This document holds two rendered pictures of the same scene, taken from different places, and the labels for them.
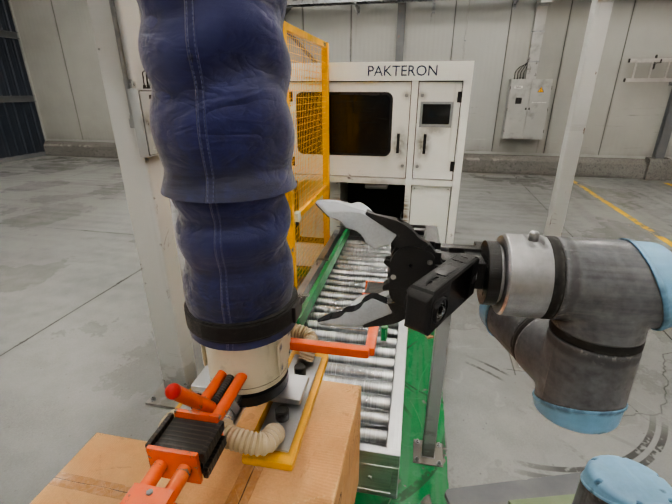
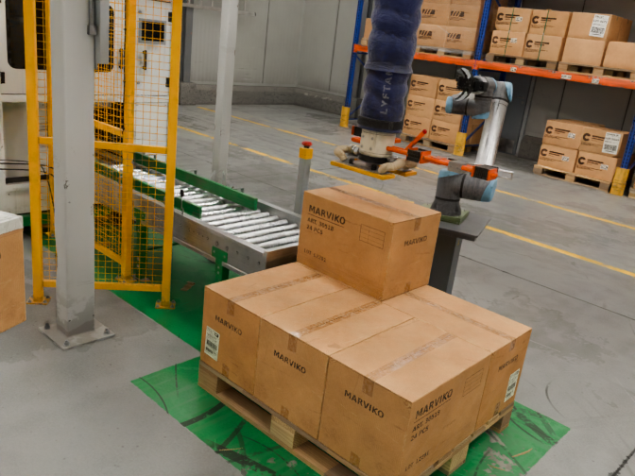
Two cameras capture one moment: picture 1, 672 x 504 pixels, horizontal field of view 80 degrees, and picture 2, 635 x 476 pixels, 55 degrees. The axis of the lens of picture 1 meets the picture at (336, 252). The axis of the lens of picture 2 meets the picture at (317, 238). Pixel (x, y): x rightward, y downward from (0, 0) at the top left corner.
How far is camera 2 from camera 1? 3.04 m
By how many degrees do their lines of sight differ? 57
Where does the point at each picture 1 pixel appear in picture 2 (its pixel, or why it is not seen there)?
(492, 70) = not seen: outside the picture
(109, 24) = not seen: outside the picture
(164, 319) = (83, 241)
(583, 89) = (231, 18)
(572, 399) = (486, 110)
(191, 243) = (398, 90)
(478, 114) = not seen: outside the picture
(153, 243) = (86, 154)
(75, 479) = (243, 296)
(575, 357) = (486, 100)
